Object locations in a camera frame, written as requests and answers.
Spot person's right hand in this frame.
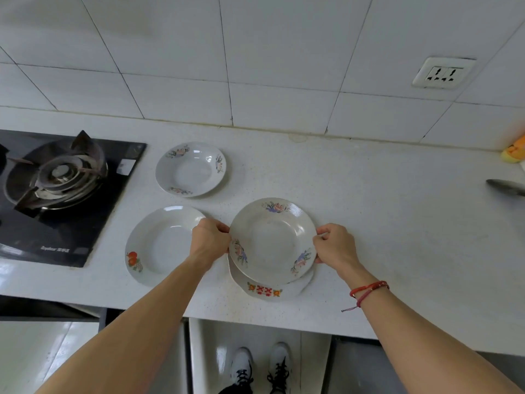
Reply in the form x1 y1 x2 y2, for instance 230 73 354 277
312 223 361 280

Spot person's left hand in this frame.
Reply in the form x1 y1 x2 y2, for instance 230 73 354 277
188 217 232 272

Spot large orange flower plate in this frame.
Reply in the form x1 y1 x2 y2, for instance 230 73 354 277
124 205 208 288

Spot blue pink flower plate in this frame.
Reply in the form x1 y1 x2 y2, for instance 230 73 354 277
228 197 319 286

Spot scalloped red pattern plate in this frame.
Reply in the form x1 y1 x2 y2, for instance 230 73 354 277
227 254 316 302

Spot small pink flower plate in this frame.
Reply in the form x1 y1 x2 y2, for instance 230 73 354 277
155 141 228 198

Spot grey kitchen cabinet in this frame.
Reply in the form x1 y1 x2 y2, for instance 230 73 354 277
0 295 525 394

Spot person's left forearm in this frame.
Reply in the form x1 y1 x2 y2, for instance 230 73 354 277
37 257 207 394

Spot person's right forearm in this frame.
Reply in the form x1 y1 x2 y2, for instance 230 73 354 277
337 261 522 394

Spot white stone countertop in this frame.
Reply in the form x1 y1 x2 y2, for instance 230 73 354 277
0 106 525 357

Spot white sneaker black laces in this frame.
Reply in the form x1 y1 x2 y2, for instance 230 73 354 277
266 342 293 394
229 346 255 394

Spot black glass gas stove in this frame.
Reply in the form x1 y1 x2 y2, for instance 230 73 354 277
0 129 148 269

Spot grey built-in appliance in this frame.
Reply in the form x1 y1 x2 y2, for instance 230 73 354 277
0 295 108 325

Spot orange yellow spray bottle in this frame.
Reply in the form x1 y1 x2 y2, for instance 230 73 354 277
500 133 525 165

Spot red string bracelet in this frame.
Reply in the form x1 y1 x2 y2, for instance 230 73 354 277
341 281 390 313

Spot metal spatula wooden handle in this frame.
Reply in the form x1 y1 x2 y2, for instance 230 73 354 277
486 178 525 198

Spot white wall socket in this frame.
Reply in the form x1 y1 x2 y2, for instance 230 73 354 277
411 56 476 91

